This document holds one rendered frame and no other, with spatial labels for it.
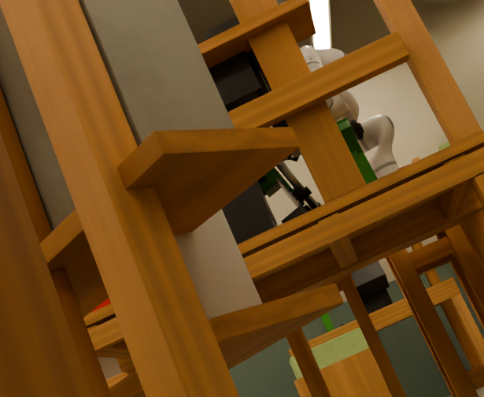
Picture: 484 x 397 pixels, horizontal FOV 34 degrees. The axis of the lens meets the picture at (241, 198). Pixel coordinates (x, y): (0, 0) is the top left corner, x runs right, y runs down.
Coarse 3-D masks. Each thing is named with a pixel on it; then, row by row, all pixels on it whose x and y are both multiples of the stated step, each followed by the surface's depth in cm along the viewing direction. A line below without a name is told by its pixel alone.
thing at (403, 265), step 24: (456, 240) 316; (408, 264) 317; (432, 264) 341; (456, 264) 337; (480, 264) 312; (408, 288) 315; (480, 288) 310; (432, 312) 312; (480, 312) 331; (432, 336) 309; (456, 360) 306; (456, 384) 304; (480, 384) 304
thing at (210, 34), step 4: (232, 20) 271; (236, 20) 271; (224, 24) 272; (228, 24) 271; (232, 24) 271; (236, 24) 271; (216, 28) 272; (220, 28) 271; (224, 28) 271; (228, 28) 271; (208, 32) 272; (212, 32) 272; (216, 32) 271; (220, 32) 271; (204, 36) 272; (208, 36) 272; (212, 36) 271
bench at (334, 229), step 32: (448, 160) 243; (480, 160) 240; (352, 192) 245; (384, 192) 248; (416, 192) 241; (448, 192) 258; (480, 192) 240; (288, 224) 247; (320, 224) 245; (352, 224) 243; (480, 224) 294; (256, 256) 247; (288, 256) 245; (352, 256) 281; (480, 256) 292; (96, 320) 252; (96, 352) 253; (128, 352) 277
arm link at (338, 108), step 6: (336, 96) 285; (336, 102) 284; (342, 102) 284; (330, 108) 283; (336, 108) 284; (342, 108) 285; (348, 108) 286; (336, 114) 285; (342, 114) 287; (336, 120) 287
